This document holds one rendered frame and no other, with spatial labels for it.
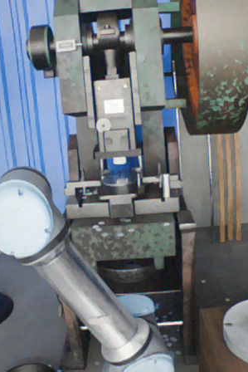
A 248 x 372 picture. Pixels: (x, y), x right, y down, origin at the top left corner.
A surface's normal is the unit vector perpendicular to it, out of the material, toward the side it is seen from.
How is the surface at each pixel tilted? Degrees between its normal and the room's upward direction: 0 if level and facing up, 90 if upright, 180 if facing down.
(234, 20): 88
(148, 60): 90
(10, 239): 83
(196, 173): 90
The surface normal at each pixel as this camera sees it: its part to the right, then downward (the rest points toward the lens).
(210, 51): -0.01, 0.45
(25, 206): 0.06, 0.18
